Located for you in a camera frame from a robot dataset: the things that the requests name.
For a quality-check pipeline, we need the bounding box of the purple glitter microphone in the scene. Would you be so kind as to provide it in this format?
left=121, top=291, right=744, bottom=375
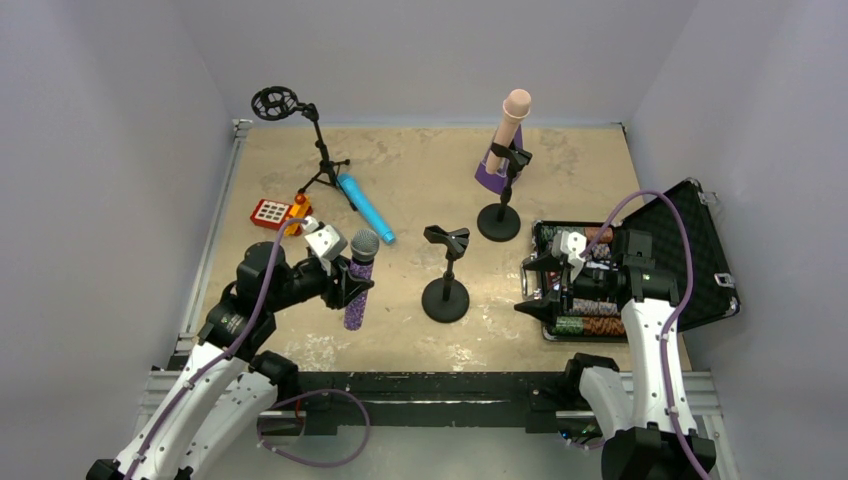
left=344, top=229, right=380, bottom=331

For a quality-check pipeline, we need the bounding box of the black round-base stand front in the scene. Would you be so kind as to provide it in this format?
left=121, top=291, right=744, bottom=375
left=477, top=142, right=532, bottom=242

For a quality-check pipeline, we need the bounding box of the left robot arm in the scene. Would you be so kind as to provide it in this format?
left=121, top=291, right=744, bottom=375
left=86, top=231, right=374, bottom=479

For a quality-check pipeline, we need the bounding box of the black round-base stand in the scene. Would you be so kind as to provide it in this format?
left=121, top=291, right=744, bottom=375
left=477, top=142, right=532, bottom=242
left=421, top=225, right=470, bottom=324

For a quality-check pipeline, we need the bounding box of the purple metronome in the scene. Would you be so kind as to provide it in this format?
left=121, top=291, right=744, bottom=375
left=474, top=126, right=524, bottom=194

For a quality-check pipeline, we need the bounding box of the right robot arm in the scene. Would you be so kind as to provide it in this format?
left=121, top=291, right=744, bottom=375
left=515, top=230, right=717, bottom=479

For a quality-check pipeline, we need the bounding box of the black tripod mic stand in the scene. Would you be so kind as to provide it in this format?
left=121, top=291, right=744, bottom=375
left=251, top=86, right=358, bottom=212

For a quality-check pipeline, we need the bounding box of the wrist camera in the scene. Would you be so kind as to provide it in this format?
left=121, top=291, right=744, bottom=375
left=302, top=216, right=348, bottom=276
left=550, top=231, right=587, bottom=280

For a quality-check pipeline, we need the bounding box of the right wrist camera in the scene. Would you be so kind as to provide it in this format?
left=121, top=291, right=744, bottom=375
left=550, top=231, right=587, bottom=280

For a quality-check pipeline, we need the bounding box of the blue plastic microphone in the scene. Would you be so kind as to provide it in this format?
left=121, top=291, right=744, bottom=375
left=338, top=173, right=396, bottom=245

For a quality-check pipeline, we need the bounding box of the red yellow toy block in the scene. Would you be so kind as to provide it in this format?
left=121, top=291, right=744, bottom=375
left=250, top=193, right=313, bottom=230

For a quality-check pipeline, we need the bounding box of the green poker chip roll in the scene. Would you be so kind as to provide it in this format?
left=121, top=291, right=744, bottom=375
left=551, top=317, right=585, bottom=336

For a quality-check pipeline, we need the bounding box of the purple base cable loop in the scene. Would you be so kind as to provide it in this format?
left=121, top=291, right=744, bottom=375
left=256, top=388, right=371, bottom=469

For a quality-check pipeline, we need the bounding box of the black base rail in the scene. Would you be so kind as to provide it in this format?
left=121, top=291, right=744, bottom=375
left=266, top=372, right=591, bottom=435

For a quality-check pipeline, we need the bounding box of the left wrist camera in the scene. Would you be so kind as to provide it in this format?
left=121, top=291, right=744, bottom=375
left=302, top=216, right=348, bottom=276

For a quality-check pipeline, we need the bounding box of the pink plastic microphone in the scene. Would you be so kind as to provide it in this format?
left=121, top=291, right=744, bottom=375
left=492, top=89, right=532, bottom=147

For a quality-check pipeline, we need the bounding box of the black poker chip case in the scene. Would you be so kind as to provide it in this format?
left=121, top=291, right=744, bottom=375
left=521, top=177, right=742, bottom=344

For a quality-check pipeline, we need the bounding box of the red poker chip roll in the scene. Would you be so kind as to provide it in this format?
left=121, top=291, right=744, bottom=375
left=582, top=317, right=626, bottom=337

